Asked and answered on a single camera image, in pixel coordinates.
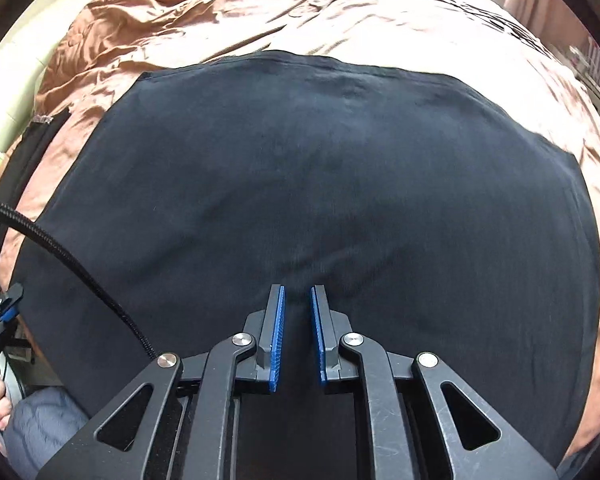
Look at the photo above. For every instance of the pink striped bag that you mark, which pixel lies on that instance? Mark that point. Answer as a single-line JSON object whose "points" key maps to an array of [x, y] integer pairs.
{"points": [[595, 60]]}

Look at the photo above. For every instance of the pink-brown curtain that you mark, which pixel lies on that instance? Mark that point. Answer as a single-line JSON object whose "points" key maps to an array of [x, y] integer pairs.
{"points": [[525, 0]]}

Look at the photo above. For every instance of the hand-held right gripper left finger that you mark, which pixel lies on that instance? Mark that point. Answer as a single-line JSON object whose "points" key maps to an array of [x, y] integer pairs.
{"points": [[278, 340]]}

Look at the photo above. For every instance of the brown blanket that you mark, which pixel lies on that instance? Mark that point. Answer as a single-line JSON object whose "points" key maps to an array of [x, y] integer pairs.
{"points": [[330, 20]]}

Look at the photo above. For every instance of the person's grey pants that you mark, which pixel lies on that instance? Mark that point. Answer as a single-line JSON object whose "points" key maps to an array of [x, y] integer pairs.
{"points": [[45, 435]]}

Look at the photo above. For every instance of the black printed t-shirt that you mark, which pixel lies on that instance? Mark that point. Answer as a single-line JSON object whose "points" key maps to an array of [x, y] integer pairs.
{"points": [[305, 160]]}

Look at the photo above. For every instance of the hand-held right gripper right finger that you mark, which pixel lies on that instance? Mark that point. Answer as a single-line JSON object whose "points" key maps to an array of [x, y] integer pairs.
{"points": [[318, 340]]}

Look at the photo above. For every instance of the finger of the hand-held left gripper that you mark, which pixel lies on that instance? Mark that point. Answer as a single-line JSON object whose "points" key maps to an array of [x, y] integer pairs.
{"points": [[2, 312]]}

